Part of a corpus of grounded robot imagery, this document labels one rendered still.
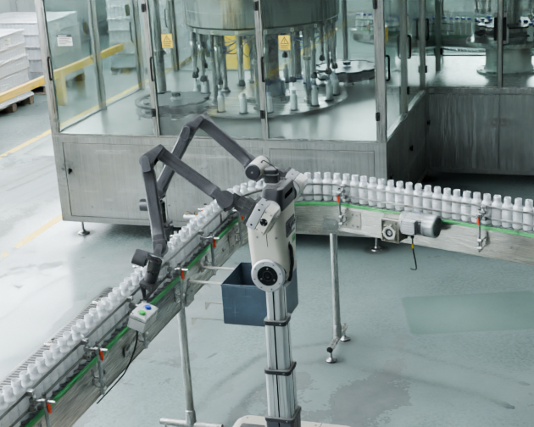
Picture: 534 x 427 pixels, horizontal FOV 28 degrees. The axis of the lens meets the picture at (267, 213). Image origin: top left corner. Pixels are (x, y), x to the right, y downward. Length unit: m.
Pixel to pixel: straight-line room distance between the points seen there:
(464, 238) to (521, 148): 3.90
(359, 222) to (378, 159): 1.78
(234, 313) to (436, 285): 2.59
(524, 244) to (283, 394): 1.61
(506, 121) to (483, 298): 2.66
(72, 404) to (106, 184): 4.57
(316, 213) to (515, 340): 1.53
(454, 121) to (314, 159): 2.07
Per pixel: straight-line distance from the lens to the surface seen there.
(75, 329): 4.53
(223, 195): 4.55
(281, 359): 5.03
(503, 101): 9.73
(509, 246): 5.89
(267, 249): 4.75
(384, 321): 7.15
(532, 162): 9.85
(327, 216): 6.39
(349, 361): 6.64
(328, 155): 8.11
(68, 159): 8.96
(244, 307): 5.39
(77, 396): 4.51
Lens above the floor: 2.99
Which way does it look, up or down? 19 degrees down
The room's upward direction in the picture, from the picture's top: 4 degrees counter-clockwise
